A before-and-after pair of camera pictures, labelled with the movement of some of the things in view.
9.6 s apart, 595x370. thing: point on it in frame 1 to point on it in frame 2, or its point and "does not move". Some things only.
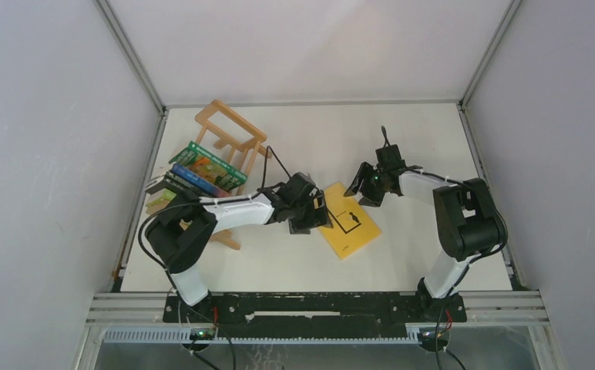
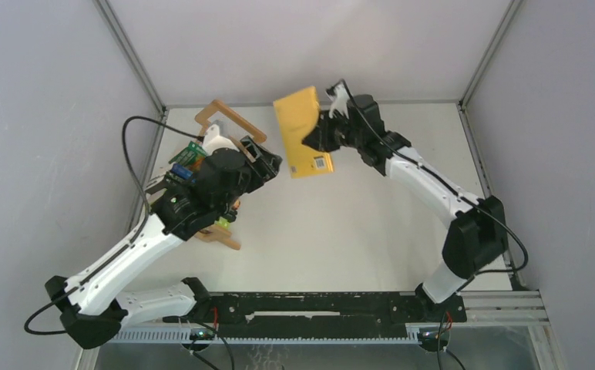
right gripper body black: (374, 187) to (334, 133)
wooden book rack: (238, 136) does not move
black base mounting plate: (281, 314) does not move
